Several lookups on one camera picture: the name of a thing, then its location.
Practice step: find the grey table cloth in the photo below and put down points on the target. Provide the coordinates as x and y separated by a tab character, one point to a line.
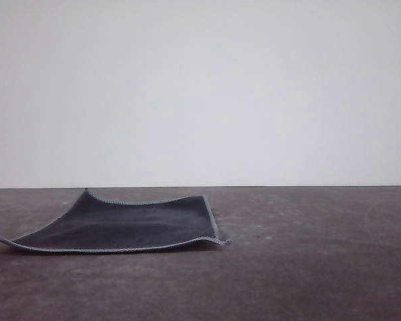
287	267

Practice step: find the purple towel with grey hem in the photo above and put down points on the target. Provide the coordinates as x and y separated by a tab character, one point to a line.
120	224

